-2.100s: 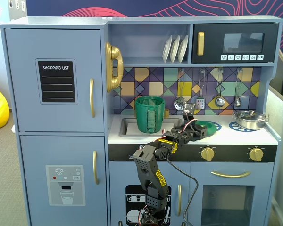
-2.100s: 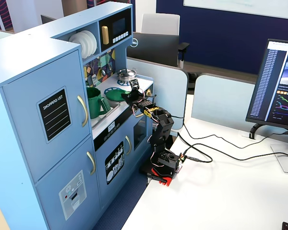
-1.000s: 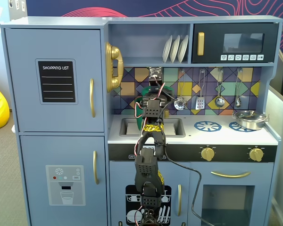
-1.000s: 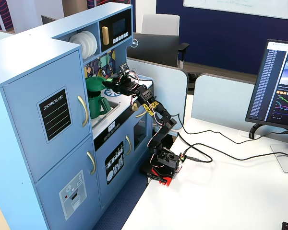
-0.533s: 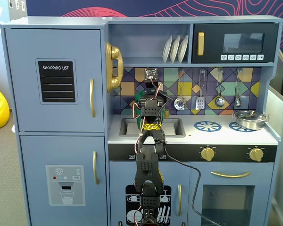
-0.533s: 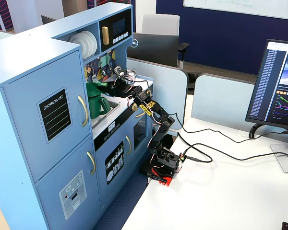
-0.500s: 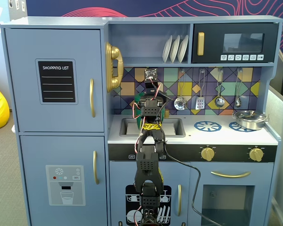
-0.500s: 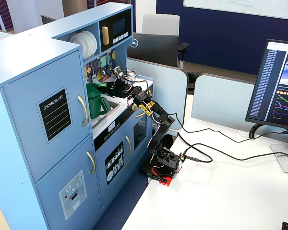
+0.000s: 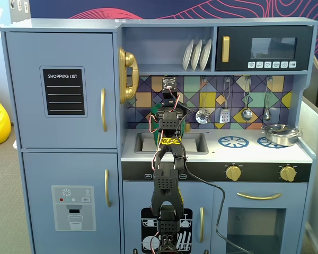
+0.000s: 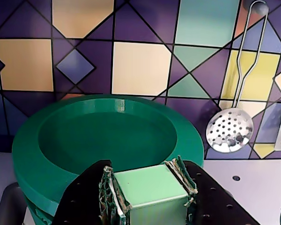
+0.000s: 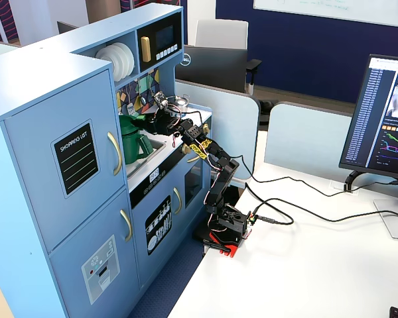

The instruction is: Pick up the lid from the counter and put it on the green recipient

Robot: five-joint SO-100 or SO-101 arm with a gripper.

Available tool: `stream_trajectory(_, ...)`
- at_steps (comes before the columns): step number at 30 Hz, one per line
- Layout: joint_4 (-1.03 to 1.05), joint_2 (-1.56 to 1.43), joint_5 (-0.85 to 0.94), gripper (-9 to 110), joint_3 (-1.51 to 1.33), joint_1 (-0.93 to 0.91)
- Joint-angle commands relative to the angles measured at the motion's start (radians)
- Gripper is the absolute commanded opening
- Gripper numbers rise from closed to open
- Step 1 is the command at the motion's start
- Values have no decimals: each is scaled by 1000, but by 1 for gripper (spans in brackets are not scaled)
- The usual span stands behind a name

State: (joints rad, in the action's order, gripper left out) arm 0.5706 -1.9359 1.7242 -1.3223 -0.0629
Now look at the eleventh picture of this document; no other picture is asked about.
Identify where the white whiteboard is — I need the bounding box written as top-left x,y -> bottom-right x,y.
253,0 -> 398,30

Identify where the grey office chair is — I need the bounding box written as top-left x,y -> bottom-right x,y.
194,19 -> 263,94

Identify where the blue toy kitchen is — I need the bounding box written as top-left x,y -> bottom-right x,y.
0,2 -> 214,318

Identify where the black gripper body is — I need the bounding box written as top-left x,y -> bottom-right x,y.
156,111 -> 184,136

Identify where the red and black arm base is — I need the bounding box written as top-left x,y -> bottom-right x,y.
201,204 -> 257,260

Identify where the green pitcher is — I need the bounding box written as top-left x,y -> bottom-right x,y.
118,113 -> 154,166

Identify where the lit computer monitor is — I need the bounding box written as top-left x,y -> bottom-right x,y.
338,53 -> 398,193

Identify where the pale blue desk divider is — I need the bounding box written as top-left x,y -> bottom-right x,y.
174,80 -> 261,182
263,101 -> 354,170

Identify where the long black camera cable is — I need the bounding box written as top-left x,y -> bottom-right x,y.
167,105 -> 398,199

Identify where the stack of white plates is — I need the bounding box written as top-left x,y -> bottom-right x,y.
95,42 -> 135,83

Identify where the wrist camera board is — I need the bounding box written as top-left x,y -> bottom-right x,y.
153,91 -> 169,110

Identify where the small silver pot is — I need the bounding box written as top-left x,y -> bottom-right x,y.
170,93 -> 191,111

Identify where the black power cable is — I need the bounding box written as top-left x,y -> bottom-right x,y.
245,184 -> 398,229

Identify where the black Dell monitor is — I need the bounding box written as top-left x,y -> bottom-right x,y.
176,44 -> 249,94

